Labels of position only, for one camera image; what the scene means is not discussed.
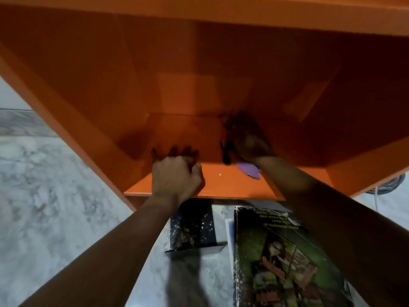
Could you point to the person's right hand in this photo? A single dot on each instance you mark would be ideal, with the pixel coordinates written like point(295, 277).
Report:
point(250, 140)

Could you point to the person's left hand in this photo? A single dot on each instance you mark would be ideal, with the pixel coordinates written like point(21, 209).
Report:
point(174, 179)

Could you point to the purple cleaning cloth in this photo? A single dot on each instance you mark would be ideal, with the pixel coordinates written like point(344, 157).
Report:
point(250, 170)

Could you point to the black display stand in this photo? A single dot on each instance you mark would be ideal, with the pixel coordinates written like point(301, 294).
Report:
point(191, 227)

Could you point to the orange wooden bookshelf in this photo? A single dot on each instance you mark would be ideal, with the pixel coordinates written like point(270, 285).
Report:
point(191, 60)

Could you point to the dark worn comic magazine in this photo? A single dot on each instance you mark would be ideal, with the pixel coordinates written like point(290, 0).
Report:
point(274, 262)

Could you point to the person's right forearm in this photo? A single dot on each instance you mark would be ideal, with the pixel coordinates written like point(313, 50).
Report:
point(351, 227)

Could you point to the person's left forearm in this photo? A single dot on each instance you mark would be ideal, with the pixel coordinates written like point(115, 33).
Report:
point(102, 258)

